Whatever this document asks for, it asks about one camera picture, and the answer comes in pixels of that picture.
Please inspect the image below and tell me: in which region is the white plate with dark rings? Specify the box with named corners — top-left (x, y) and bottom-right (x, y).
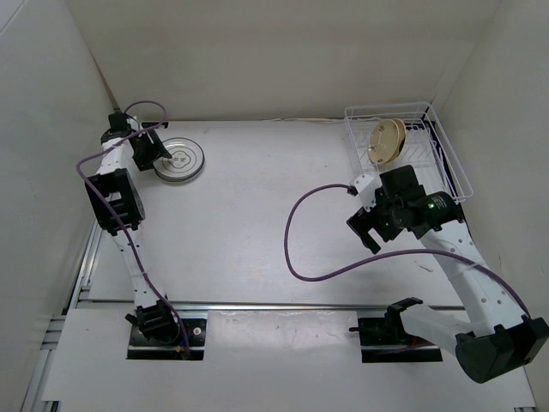
top-left (154, 137), bottom-right (205, 178)

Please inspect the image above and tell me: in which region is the beige plate front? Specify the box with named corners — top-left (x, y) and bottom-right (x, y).
top-left (367, 118), bottom-right (400, 164)

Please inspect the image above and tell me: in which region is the beige plate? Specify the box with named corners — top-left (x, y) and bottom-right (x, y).
top-left (367, 118), bottom-right (400, 164)
top-left (391, 118), bottom-right (407, 161)

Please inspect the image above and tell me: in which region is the orange sunburst white plate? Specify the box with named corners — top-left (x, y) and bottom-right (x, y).
top-left (155, 173), bottom-right (201, 185)

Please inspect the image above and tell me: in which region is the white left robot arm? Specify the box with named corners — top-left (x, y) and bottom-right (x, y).
top-left (85, 110), bottom-right (181, 345)

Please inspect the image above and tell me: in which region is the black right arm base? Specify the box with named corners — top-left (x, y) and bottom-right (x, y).
top-left (348, 316), bottom-right (443, 364)

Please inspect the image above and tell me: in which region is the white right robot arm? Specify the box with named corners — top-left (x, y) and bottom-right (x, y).
top-left (347, 166), bottom-right (548, 384)

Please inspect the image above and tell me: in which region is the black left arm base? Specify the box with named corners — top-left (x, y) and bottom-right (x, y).
top-left (125, 313), bottom-right (208, 361)

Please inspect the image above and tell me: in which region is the beige plate rear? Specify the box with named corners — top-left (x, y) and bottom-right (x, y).
top-left (391, 118), bottom-right (407, 161)

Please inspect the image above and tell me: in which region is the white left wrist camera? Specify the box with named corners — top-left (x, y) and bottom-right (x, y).
top-left (125, 113), bottom-right (140, 130)

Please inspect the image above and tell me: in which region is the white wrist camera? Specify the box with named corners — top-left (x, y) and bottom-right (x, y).
top-left (350, 173), bottom-right (379, 211)
top-left (125, 113), bottom-right (140, 130)

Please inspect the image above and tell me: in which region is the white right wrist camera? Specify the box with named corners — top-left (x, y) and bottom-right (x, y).
top-left (350, 173), bottom-right (379, 211)

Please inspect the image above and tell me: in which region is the white wire dish rack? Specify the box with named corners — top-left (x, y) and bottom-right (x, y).
top-left (344, 101), bottom-right (474, 203)

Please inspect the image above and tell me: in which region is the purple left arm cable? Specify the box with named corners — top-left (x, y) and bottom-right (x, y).
top-left (75, 100), bottom-right (193, 360)

